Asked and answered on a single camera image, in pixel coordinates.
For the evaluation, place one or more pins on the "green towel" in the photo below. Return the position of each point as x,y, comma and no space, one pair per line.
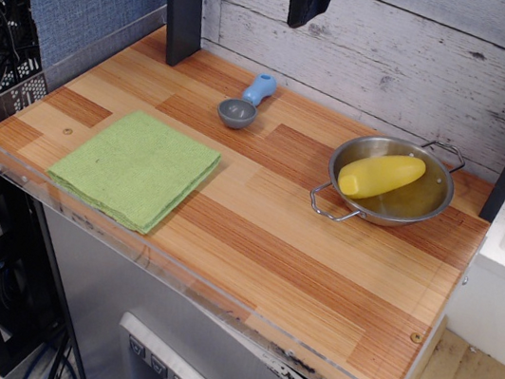
137,170

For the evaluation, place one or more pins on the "grey blue ice cream scoop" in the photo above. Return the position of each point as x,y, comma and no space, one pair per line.
241,113

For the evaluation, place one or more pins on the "yellow plastic squash toy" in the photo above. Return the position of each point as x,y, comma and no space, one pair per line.
371,177

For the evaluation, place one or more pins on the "black plastic crate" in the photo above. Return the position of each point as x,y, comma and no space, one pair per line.
22,80

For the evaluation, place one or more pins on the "stainless toy fridge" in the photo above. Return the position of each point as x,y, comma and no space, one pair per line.
128,324

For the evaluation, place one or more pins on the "dark grey left post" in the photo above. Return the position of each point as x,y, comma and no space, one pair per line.
183,38

